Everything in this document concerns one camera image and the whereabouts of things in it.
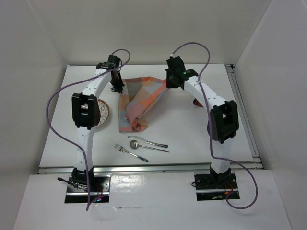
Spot orange checked cloth placemat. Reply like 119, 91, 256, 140
118, 76, 168, 133

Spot red mug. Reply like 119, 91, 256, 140
192, 98, 203, 107

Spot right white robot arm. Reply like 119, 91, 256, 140
166, 56, 239, 188

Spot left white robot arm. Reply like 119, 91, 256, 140
71, 54, 124, 191

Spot floral patterned ceramic plate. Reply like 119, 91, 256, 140
97, 99, 110, 127

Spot silver table knife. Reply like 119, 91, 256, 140
128, 136, 168, 148

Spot silver spoon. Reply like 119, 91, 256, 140
130, 140, 169, 152

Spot silver fork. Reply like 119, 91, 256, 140
114, 144, 149, 162

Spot aluminium frame rail right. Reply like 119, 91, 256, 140
225, 64, 261, 163

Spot aluminium frame rail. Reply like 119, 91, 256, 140
225, 64, 261, 163
37, 161, 264, 174

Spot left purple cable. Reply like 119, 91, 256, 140
45, 49, 131, 211

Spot purple cable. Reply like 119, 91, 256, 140
170, 42, 259, 209
45, 49, 131, 211

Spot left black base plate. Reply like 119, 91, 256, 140
66, 176, 111, 195

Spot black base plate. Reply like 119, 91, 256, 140
191, 173, 238, 190
66, 176, 111, 195

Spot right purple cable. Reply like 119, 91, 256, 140
170, 42, 259, 209

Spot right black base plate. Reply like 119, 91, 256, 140
191, 173, 238, 190

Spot aluminium frame rail front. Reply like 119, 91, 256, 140
37, 161, 264, 174

